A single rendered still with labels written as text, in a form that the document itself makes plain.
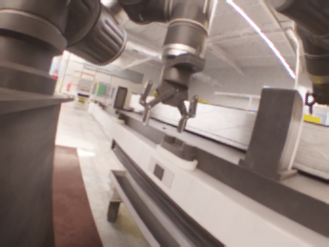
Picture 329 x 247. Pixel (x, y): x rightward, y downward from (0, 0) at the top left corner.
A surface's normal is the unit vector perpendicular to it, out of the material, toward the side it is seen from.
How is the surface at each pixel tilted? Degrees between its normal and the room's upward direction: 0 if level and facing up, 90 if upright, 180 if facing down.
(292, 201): 90
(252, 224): 90
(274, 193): 90
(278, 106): 90
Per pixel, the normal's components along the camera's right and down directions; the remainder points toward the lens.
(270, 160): -0.83, -0.18
